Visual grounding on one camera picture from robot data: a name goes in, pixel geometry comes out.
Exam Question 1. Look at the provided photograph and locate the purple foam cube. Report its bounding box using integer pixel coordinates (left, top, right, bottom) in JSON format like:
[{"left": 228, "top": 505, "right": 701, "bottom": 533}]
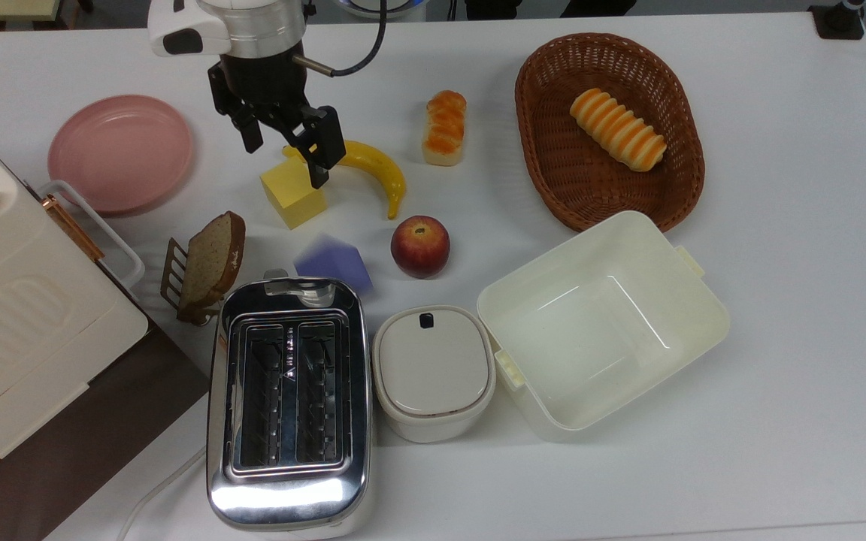
[{"left": 294, "top": 233, "right": 374, "bottom": 295}]

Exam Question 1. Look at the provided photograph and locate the chrome two-slot toaster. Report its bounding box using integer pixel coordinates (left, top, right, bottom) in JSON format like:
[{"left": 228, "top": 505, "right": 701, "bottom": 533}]
[{"left": 206, "top": 269, "right": 374, "bottom": 539}]

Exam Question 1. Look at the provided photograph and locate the white blue round base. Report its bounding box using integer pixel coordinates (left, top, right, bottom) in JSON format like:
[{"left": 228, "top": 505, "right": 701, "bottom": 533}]
[{"left": 332, "top": 0, "right": 428, "bottom": 20}]

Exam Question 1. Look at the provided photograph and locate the cream countertop oven appliance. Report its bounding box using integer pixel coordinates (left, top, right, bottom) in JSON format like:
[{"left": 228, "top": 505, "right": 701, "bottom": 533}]
[{"left": 0, "top": 113, "right": 150, "bottom": 494}]

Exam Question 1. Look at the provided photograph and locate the yellow foam cube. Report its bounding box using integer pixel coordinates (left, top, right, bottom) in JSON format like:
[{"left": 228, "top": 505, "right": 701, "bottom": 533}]
[{"left": 260, "top": 156, "right": 328, "bottom": 230}]

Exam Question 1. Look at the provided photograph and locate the long striped bread roll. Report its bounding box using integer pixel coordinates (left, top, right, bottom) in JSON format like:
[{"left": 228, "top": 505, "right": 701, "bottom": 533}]
[{"left": 569, "top": 88, "right": 668, "bottom": 173}]

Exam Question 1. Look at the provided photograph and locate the pink round plate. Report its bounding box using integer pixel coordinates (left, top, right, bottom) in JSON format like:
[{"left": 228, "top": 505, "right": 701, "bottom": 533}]
[{"left": 47, "top": 94, "right": 194, "bottom": 216}]

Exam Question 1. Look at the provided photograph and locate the brown bread slice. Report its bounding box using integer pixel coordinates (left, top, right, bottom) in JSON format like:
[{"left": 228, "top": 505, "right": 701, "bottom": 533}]
[{"left": 177, "top": 210, "right": 247, "bottom": 318}]

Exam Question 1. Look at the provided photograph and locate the brown wicker basket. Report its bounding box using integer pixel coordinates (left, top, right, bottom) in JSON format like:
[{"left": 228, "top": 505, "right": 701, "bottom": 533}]
[{"left": 515, "top": 32, "right": 706, "bottom": 234}]

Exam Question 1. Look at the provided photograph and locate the white copper oven handle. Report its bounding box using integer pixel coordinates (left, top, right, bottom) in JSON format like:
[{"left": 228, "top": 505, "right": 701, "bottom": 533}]
[{"left": 37, "top": 180, "right": 146, "bottom": 291}]

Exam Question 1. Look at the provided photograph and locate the white lidded square container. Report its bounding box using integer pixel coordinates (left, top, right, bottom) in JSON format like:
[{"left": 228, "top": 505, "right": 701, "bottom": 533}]
[{"left": 371, "top": 304, "right": 497, "bottom": 444}]

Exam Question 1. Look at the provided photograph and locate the red toy apple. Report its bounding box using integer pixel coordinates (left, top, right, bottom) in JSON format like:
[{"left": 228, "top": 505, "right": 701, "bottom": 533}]
[{"left": 391, "top": 216, "right": 451, "bottom": 280}]

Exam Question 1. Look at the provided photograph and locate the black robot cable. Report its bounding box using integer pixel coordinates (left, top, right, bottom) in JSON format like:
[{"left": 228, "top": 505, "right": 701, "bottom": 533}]
[{"left": 292, "top": 0, "right": 390, "bottom": 78}]

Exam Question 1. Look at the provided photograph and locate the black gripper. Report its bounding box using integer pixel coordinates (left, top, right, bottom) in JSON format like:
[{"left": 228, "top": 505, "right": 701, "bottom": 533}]
[{"left": 207, "top": 54, "right": 347, "bottom": 189}]

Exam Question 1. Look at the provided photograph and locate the brown metal toast rack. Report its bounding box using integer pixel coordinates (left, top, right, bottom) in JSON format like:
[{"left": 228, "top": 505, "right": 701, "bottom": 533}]
[{"left": 160, "top": 237, "right": 220, "bottom": 327}]

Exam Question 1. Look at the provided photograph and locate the black table clamp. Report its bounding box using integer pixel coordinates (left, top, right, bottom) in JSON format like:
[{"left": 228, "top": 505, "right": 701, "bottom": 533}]
[{"left": 808, "top": 4, "right": 866, "bottom": 41}]

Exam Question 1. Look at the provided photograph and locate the white toaster power cable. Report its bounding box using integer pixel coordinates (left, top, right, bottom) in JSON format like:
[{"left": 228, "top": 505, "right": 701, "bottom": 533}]
[{"left": 116, "top": 447, "right": 208, "bottom": 541}]

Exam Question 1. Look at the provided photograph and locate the short glazed bread roll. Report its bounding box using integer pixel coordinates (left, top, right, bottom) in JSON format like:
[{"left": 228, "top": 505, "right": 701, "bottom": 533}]
[{"left": 422, "top": 90, "right": 468, "bottom": 167}]

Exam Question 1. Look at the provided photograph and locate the yellow toy banana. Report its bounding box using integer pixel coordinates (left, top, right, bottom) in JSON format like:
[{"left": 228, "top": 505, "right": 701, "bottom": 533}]
[{"left": 283, "top": 138, "right": 407, "bottom": 221}]

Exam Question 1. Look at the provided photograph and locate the cream open plastic container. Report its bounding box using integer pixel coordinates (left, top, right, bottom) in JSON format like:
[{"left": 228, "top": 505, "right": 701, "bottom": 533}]
[{"left": 477, "top": 210, "right": 731, "bottom": 443}]

